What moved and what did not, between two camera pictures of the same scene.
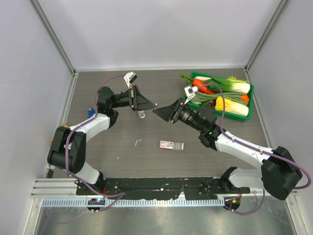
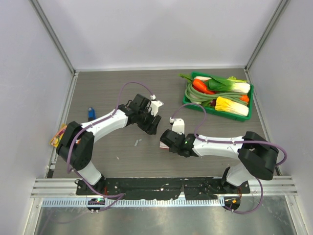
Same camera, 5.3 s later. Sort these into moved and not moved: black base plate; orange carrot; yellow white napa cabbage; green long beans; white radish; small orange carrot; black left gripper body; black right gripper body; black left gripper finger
Moved: black right gripper body; black left gripper body; black left gripper finger
Not moved: green long beans; yellow white napa cabbage; white radish; orange carrot; black base plate; small orange carrot
